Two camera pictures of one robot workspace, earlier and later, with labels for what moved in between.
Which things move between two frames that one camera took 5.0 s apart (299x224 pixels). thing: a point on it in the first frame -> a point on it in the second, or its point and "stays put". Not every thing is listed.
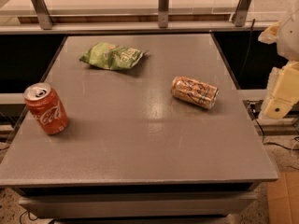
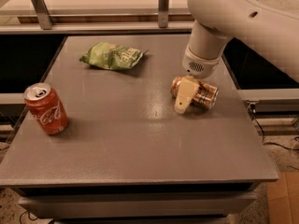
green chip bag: [111, 56] stays put
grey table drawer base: [140, 203] stays put
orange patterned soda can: [196, 92] stays put
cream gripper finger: [282, 91] -> [188, 88]
